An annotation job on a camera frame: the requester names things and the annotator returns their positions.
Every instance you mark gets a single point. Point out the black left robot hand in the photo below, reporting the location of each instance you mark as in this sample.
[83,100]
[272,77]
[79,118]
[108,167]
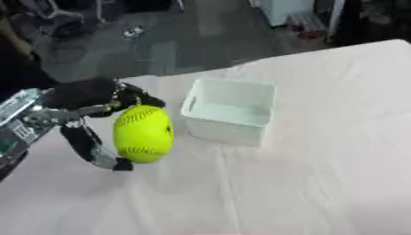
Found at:
[85,91]

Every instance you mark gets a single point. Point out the yellow softball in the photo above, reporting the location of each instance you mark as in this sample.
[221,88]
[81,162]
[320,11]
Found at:
[143,133]

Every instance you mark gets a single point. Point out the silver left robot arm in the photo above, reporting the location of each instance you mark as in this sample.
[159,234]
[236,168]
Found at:
[21,122]

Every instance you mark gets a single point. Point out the person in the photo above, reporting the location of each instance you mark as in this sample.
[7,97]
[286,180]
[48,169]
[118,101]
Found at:
[16,61]

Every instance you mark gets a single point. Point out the black chair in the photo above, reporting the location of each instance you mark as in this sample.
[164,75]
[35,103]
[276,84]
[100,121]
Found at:
[59,18]

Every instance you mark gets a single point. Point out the white plastic basket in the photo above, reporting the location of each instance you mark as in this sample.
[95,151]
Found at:
[230,110]

